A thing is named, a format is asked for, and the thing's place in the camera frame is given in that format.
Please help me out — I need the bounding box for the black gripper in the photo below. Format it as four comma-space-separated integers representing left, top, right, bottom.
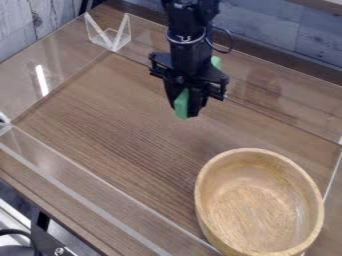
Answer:
149, 28, 228, 118

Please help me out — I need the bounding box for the green rectangular stick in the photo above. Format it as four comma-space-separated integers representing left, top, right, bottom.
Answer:
173, 56, 221, 119

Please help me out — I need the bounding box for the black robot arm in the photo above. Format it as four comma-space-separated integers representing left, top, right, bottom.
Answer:
149, 0, 229, 119

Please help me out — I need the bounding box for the wooden bowl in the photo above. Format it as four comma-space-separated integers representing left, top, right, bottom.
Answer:
193, 148, 324, 256

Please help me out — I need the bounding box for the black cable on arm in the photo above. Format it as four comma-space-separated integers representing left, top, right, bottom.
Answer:
204, 25, 235, 54

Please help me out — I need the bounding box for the clear acrylic corner bracket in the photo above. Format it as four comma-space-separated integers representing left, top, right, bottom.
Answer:
84, 13, 131, 52

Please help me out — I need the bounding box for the clear acrylic enclosure wall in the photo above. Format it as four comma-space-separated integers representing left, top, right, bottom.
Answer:
0, 113, 220, 256

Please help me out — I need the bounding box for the black table frame leg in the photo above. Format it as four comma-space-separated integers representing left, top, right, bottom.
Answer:
28, 208, 91, 256

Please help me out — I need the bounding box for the black cable under table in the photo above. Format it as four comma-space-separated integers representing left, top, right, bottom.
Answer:
0, 228, 33, 248

